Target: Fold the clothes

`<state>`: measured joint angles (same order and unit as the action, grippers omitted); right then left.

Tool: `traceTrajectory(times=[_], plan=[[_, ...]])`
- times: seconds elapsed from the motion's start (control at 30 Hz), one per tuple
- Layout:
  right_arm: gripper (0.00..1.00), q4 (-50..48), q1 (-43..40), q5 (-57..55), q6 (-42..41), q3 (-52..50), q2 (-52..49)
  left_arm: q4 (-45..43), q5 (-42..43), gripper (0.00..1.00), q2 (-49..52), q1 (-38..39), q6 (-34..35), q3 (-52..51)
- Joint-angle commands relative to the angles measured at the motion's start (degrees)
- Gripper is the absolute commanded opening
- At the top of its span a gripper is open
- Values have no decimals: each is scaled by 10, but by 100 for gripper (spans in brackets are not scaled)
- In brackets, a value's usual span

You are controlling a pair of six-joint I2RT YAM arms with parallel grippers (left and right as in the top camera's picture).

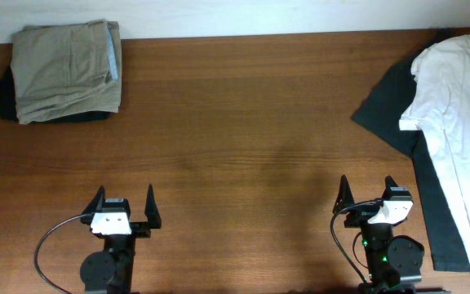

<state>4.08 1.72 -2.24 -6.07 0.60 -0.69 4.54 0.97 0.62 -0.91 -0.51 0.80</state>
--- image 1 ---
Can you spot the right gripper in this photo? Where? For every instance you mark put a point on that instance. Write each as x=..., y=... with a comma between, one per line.
x=360, y=215

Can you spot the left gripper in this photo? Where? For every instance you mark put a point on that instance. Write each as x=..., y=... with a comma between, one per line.
x=143, y=228

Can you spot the white printed t-shirt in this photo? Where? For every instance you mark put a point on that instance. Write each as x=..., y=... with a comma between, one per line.
x=441, y=110

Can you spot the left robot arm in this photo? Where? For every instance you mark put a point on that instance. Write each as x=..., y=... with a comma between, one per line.
x=110, y=270

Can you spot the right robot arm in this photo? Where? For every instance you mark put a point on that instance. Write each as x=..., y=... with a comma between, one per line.
x=393, y=262

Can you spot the dark green t-shirt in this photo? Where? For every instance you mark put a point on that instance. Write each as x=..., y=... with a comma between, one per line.
x=379, y=113

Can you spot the folded khaki trousers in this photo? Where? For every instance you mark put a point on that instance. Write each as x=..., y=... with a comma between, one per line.
x=66, y=70

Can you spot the folded black garment under trousers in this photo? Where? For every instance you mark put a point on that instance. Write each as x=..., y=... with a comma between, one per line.
x=8, y=105

